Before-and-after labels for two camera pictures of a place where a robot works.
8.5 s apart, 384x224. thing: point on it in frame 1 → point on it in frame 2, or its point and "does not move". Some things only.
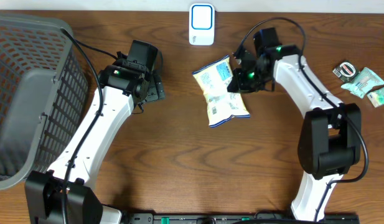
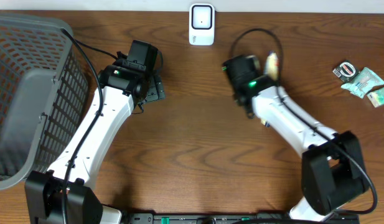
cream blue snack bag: [223, 104] → [272, 70]
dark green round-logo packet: [346, 71] does not move
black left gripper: [157, 88] does not move
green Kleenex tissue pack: [379, 96] does not move
